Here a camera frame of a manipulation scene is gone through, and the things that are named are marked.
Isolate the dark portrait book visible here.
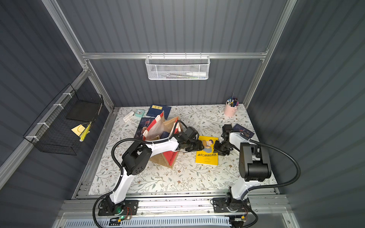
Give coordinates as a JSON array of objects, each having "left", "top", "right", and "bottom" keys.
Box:
[
  {"left": 134, "top": 117, "right": 154, "bottom": 140},
  {"left": 233, "top": 124, "right": 255, "bottom": 140}
]

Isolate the floral table cloth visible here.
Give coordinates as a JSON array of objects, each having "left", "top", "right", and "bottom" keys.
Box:
[{"left": 90, "top": 104, "right": 279, "bottom": 196}]

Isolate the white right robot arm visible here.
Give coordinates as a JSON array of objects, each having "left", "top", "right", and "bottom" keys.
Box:
[{"left": 213, "top": 124, "right": 272, "bottom": 212}]

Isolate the yellow cartoon book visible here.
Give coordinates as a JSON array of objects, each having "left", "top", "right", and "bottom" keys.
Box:
[{"left": 195, "top": 136, "right": 219, "bottom": 166}]

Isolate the pink pen cup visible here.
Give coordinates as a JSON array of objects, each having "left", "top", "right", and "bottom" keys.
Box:
[{"left": 224, "top": 93, "right": 239, "bottom": 118}]

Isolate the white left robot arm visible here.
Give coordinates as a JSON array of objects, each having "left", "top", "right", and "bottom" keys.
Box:
[{"left": 105, "top": 127, "right": 203, "bottom": 214}]

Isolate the blue book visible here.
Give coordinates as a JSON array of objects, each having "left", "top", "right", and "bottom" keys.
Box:
[{"left": 146, "top": 104, "right": 171, "bottom": 119}]

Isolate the white wire basket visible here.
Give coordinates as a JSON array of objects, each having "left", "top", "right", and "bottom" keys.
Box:
[{"left": 145, "top": 56, "right": 211, "bottom": 80}]

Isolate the white marker in basket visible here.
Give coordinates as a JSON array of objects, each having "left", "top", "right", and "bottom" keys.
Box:
[{"left": 183, "top": 72, "right": 207, "bottom": 78}]

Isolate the jute canvas Christmas bag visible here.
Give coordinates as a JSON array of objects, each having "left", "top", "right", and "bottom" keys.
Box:
[{"left": 142, "top": 111, "right": 183, "bottom": 169}]

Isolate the yellow sticky note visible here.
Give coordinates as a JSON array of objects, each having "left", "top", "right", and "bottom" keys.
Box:
[{"left": 71, "top": 124, "right": 90, "bottom": 137}]

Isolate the black wire wall basket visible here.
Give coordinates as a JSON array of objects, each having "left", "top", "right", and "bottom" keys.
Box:
[{"left": 23, "top": 85, "right": 104, "bottom": 156}]

